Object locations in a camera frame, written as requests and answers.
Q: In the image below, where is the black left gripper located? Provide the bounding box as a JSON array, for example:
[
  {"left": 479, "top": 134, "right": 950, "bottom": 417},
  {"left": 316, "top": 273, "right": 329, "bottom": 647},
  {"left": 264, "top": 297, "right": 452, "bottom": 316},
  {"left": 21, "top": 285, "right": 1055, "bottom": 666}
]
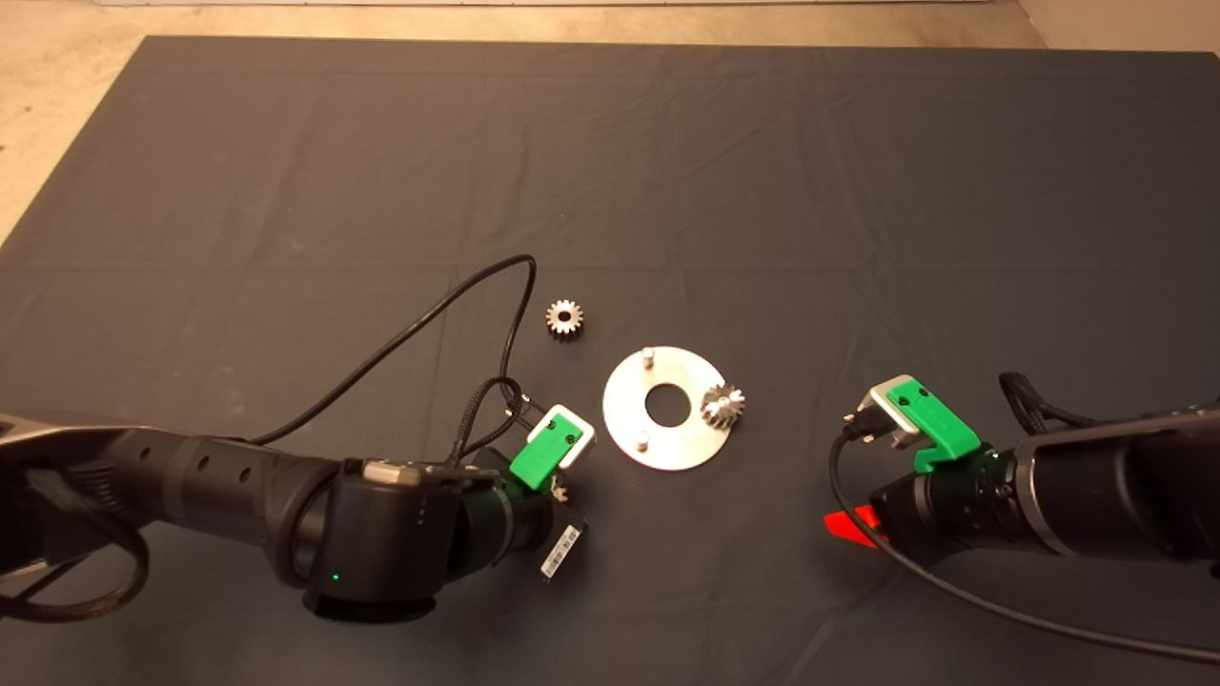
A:
[{"left": 496, "top": 481, "right": 589, "bottom": 580}]

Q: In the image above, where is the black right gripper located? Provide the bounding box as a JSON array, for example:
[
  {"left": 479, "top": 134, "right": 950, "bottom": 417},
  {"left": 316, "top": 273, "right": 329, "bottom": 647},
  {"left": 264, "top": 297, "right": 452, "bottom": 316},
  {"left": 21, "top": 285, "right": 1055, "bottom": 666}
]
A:
[{"left": 823, "top": 448, "right": 1040, "bottom": 573}]

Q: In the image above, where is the small steel planetary gear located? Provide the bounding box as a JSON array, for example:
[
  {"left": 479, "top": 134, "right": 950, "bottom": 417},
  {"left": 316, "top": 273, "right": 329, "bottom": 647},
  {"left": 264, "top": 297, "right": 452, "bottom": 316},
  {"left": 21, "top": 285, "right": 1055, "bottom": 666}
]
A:
[
  {"left": 701, "top": 383, "right": 746, "bottom": 430},
  {"left": 545, "top": 299, "right": 585, "bottom": 343}
]

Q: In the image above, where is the round metal carrier plate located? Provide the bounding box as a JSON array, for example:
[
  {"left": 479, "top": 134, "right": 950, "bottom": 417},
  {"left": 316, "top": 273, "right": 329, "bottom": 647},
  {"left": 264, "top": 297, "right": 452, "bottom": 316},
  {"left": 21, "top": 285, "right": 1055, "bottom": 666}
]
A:
[{"left": 602, "top": 346, "right": 735, "bottom": 471}]

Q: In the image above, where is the dark grey table cloth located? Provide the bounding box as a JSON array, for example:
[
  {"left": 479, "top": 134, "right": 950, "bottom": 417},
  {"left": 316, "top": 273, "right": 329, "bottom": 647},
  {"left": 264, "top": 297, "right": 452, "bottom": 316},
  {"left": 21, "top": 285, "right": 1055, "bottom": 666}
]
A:
[{"left": 0, "top": 36, "right": 1220, "bottom": 686}]

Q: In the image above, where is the green left camera mount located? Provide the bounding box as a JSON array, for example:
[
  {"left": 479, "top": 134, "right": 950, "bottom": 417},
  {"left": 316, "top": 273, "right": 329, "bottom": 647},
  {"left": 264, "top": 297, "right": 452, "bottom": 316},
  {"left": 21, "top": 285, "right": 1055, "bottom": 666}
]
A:
[{"left": 509, "top": 416, "right": 584, "bottom": 494}]

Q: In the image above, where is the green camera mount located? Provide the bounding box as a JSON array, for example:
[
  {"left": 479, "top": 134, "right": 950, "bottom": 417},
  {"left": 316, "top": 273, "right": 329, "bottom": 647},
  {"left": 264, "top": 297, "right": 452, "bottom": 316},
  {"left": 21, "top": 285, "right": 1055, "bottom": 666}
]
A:
[
  {"left": 509, "top": 416, "right": 584, "bottom": 494},
  {"left": 886, "top": 376, "right": 983, "bottom": 473}
]

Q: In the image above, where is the silver left camera box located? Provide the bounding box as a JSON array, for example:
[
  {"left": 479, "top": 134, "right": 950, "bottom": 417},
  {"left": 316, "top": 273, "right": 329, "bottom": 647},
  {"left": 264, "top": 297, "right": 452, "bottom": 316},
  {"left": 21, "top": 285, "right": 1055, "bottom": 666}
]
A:
[{"left": 543, "top": 404, "right": 597, "bottom": 470}]

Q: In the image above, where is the silver camera box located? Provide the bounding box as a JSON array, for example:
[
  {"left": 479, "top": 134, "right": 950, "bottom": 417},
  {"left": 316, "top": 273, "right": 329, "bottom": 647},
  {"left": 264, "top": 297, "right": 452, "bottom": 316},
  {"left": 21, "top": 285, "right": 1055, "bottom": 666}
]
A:
[
  {"left": 543, "top": 404, "right": 597, "bottom": 470},
  {"left": 867, "top": 379, "right": 921, "bottom": 449}
]

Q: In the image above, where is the silver right camera box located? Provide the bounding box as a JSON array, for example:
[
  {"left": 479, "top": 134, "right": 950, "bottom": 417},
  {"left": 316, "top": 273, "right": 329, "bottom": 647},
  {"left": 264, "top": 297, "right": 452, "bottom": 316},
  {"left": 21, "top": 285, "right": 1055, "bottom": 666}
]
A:
[{"left": 867, "top": 379, "right": 921, "bottom": 449}]

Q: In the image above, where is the green right camera mount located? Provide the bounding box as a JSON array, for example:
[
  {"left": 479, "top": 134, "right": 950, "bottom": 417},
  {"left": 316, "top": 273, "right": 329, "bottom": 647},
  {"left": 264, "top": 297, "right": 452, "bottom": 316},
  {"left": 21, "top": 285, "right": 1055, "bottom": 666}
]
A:
[{"left": 886, "top": 376, "right": 983, "bottom": 473}]

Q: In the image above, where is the braided black left arm cable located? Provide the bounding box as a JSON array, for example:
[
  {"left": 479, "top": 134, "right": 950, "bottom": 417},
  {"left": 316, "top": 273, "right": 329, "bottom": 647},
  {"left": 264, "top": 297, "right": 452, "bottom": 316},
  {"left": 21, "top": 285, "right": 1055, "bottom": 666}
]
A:
[{"left": 448, "top": 376, "right": 530, "bottom": 468}]

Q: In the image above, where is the braided black arm cable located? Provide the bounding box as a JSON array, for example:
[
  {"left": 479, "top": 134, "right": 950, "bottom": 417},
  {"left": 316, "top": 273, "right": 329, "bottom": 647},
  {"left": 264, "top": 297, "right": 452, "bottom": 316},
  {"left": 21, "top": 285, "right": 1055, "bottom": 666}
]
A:
[
  {"left": 998, "top": 372, "right": 1088, "bottom": 434},
  {"left": 448, "top": 376, "right": 530, "bottom": 468}
]

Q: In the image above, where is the braided black right arm cable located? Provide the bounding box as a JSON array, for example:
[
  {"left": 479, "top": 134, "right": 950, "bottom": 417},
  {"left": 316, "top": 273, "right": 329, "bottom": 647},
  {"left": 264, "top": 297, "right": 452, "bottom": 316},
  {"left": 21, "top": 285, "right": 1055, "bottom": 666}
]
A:
[{"left": 998, "top": 372, "right": 1088, "bottom": 434}]

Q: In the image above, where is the thin black left camera cable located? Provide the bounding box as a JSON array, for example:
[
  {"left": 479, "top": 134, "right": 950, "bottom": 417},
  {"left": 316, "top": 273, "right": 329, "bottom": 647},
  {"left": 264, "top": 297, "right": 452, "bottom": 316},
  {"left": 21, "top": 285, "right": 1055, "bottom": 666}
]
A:
[{"left": 250, "top": 253, "right": 538, "bottom": 420}]

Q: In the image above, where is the thick black arm cable loop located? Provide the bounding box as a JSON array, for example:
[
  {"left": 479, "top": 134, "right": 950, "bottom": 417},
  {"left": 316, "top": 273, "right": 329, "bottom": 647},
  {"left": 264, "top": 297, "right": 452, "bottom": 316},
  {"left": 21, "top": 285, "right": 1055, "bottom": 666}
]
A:
[{"left": 0, "top": 462, "right": 151, "bottom": 625}]

